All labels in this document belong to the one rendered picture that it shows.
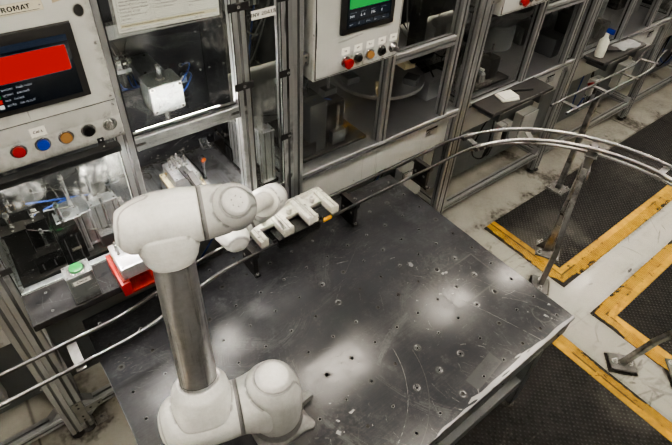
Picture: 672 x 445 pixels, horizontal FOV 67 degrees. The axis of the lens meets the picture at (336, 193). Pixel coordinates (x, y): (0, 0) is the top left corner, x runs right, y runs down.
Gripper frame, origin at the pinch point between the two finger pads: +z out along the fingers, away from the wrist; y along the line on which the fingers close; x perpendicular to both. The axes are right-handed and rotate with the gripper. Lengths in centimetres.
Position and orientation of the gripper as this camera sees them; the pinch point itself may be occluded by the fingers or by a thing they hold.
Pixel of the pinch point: (186, 179)
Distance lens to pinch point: 201.4
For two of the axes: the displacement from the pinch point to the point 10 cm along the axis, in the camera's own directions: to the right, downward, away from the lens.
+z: -6.1, -5.5, 5.7
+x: -7.9, 3.7, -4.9
